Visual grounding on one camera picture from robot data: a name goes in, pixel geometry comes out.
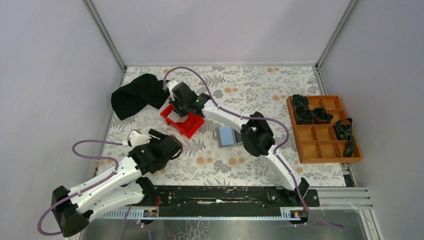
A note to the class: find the floral table mat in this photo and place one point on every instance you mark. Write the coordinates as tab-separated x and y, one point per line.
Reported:
246	89

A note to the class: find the red plastic bin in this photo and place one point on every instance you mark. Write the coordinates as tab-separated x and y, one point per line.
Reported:
187	128

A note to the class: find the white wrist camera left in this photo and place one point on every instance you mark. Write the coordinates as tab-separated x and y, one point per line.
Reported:
135	138

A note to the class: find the cards in red bin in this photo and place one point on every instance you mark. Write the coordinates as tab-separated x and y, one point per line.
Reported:
176	118

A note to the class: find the grey card holder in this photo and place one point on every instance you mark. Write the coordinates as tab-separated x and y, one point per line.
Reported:
225	137

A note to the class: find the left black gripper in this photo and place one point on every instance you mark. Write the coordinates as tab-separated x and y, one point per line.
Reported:
154	140

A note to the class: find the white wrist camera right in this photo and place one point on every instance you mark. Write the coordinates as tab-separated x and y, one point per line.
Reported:
171	85

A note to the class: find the dark credit card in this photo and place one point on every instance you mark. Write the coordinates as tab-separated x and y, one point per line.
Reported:
237	137

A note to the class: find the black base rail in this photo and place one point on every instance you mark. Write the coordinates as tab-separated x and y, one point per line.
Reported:
229	201

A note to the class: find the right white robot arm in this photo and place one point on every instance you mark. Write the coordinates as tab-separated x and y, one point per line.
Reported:
256	134

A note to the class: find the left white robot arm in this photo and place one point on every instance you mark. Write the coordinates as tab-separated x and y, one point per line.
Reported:
125	183

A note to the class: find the wooden compartment tray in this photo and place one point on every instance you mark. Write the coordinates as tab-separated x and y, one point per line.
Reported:
317	143

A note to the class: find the black cloth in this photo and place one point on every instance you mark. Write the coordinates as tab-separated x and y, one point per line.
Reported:
131	98

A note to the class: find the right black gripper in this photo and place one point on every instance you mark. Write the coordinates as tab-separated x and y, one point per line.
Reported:
174	101

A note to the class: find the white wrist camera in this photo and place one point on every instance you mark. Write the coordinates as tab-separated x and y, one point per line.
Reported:
171	85
135	138

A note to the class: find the rolled dark tie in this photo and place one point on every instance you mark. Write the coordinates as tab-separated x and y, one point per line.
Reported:
321	116
303	116
299	101

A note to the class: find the unrolled dark tie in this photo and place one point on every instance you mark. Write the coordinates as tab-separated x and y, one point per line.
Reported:
344	132

